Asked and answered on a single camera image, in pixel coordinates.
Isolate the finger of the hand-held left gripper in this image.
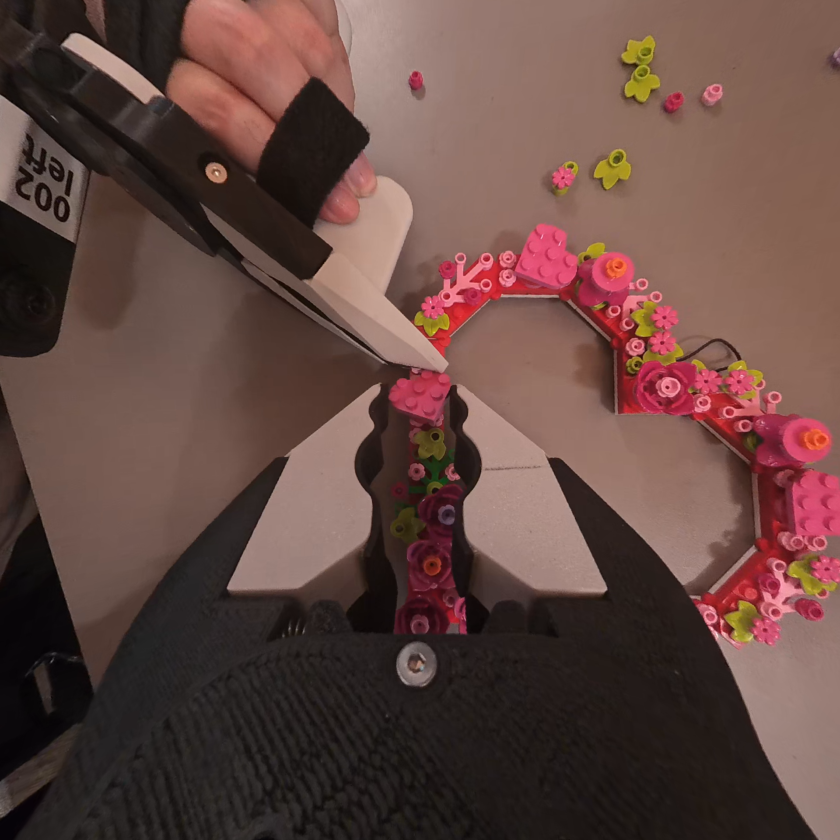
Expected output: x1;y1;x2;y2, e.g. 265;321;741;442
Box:
239;258;389;363
307;255;450;375

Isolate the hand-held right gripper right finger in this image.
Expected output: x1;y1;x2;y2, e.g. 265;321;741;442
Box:
445;384;609;634

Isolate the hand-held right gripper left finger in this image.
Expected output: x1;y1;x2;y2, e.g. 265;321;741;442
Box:
225;382;413;632

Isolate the red lego heart flower wreath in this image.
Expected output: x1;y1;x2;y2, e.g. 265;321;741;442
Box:
387;223;840;651

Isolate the person's left hand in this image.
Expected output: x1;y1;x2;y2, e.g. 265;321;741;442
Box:
164;0;379;225

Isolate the person's dark clothing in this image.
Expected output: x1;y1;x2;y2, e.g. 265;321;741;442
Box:
0;518;93;808

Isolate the thin black cord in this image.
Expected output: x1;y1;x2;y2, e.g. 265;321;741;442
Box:
682;336;744;376

